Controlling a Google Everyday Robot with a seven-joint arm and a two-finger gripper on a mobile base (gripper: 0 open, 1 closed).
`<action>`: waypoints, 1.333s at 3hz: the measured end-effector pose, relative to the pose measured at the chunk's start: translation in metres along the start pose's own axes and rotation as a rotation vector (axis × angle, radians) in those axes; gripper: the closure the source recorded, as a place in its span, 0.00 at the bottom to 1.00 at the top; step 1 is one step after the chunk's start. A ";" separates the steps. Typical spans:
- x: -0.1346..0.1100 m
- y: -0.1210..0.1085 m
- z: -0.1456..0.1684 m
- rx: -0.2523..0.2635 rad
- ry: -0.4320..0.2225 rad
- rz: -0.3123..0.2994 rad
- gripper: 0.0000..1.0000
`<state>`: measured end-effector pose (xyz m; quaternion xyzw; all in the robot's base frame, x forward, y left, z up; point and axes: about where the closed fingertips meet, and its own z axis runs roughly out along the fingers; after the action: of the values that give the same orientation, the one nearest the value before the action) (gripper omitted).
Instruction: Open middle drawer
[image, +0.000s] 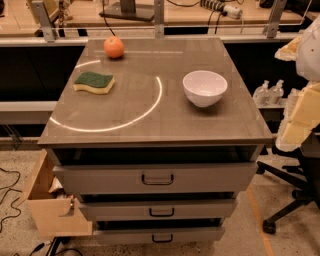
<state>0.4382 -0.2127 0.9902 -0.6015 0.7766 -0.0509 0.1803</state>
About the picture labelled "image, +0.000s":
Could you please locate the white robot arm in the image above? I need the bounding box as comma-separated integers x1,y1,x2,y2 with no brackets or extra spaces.
275,16,320,152

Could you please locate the grey drawer cabinet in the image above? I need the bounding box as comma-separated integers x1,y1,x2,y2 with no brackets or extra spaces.
39,38,271,235

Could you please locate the white bowl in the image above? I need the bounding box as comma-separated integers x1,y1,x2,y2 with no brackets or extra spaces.
183,70,228,108

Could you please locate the green yellow sponge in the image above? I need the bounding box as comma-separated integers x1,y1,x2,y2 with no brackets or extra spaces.
73,72,115,95

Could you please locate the orange fruit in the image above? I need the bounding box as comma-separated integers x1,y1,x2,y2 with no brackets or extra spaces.
103,36,124,58

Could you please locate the left clear bottle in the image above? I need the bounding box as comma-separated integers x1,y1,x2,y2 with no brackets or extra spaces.
253,80,269,106

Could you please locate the clear bottle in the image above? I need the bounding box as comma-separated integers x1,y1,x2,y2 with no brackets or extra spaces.
267,80,284,105
253,80,269,106

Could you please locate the black monitor stand base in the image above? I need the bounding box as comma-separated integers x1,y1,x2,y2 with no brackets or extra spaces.
99,0,154,22

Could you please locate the right clear bottle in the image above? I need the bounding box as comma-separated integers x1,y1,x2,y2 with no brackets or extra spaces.
267,80,284,105

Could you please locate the cardboard box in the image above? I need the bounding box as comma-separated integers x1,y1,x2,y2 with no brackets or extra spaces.
18,150,92,237

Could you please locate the white power strip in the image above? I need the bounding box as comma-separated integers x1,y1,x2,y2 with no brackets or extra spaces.
199,0,243,19

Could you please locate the black office chair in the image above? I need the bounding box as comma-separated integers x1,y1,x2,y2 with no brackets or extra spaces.
256,133,320,234

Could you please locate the black floor cable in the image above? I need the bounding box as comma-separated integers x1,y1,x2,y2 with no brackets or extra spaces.
0,166,24,234

